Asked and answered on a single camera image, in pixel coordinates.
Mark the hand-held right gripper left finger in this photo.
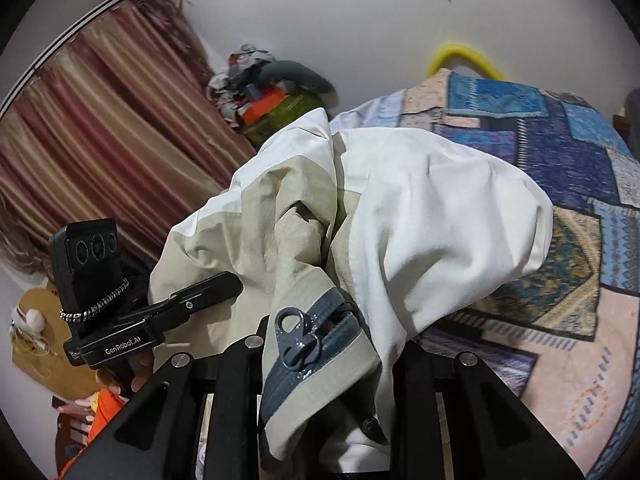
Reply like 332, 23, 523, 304
62, 316, 272, 480

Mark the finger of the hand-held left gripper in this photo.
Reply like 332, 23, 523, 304
150, 271, 244, 333

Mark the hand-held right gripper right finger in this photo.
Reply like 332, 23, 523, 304
390, 341, 586, 480

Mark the white and beige jacket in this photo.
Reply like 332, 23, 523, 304
149, 107, 555, 476

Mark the pile of mixed clothes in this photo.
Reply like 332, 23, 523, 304
207, 45, 281, 126

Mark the person's left hand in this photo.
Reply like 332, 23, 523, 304
127, 352, 157, 393

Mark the striped brown curtain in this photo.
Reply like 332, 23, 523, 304
0, 0, 258, 276

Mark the orange cloth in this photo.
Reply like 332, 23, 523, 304
59, 387, 124, 477

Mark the green printed bag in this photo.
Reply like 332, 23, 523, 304
245, 92, 325, 148

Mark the orange box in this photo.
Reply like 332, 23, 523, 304
240, 87, 287, 126

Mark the grey stuffed bolster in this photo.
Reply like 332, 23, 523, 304
262, 60, 336, 95

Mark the white bed sheet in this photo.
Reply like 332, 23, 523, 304
327, 89, 408, 133

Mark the blue patchwork blanket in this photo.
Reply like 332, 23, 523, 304
330, 67, 640, 480

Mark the yellow curved tube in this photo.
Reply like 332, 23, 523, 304
427, 42, 506, 82

